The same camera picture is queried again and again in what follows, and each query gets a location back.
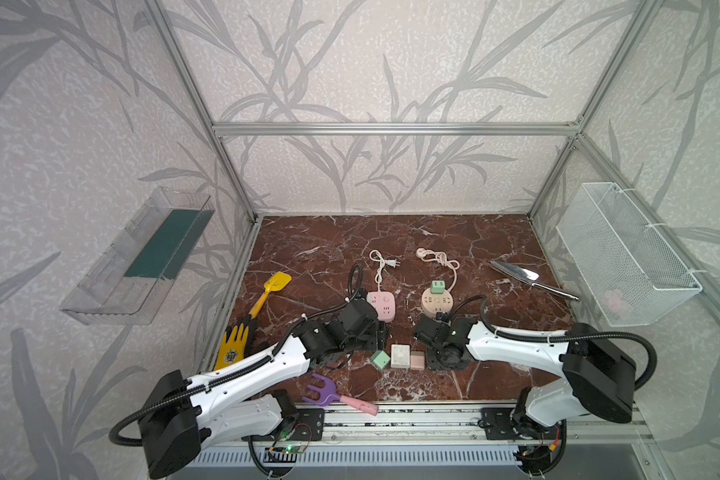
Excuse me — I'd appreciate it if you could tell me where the pink object in basket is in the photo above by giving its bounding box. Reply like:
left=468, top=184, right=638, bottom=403
left=603, top=289, right=632, bottom=316

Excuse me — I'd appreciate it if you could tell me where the purple pink garden fork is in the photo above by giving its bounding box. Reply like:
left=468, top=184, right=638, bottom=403
left=302, top=373, right=379, bottom=416

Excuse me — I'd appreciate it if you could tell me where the clear plastic wall bin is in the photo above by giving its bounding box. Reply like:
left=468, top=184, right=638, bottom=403
left=60, top=187, right=215, bottom=326

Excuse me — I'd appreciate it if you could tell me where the green USB charger plug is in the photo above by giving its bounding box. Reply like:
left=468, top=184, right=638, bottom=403
left=429, top=280, right=447, bottom=295

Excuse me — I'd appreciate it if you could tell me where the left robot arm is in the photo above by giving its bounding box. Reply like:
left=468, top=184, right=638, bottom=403
left=108, top=264, right=386, bottom=479

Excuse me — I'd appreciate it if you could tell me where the aluminium frame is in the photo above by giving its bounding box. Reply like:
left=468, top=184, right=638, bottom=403
left=147, top=1, right=720, bottom=460

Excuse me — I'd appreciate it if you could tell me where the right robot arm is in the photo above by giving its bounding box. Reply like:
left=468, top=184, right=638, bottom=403
left=413, top=307, right=658, bottom=439

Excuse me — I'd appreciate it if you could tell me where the yellow toy shovel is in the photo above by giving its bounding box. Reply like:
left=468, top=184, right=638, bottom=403
left=249, top=271, right=292, bottom=319

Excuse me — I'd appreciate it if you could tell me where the pink charger plug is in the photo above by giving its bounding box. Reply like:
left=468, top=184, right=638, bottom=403
left=409, top=351, right=426, bottom=370

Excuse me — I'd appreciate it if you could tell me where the light green charger plug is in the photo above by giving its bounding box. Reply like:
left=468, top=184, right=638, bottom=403
left=370, top=350, right=391, bottom=371

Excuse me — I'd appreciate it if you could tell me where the white USB charger plug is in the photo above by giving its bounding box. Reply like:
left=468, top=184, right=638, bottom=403
left=390, top=344, right=411, bottom=369

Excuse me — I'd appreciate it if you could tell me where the yellow black garden rake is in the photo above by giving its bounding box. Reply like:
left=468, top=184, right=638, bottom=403
left=214, top=314, right=256, bottom=370

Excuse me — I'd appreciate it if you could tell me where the pink square power strip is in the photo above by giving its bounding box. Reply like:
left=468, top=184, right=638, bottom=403
left=366, top=249, right=403, bottom=324

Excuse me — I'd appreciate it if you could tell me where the white wire mesh basket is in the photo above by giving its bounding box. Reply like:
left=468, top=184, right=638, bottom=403
left=557, top=182, right=703, bottom=327

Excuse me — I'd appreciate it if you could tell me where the beige round power strip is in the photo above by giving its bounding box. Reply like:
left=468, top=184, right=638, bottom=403
left=415, top=247, right=461, bottom=320

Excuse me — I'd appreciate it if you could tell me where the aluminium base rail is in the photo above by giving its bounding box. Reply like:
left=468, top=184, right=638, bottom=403
left=190, top=401, right=655, bottom=469

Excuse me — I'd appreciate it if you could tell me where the silver metal garden trowel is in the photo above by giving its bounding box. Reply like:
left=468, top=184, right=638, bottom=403
left=490, top=260, right=580, bottom=301

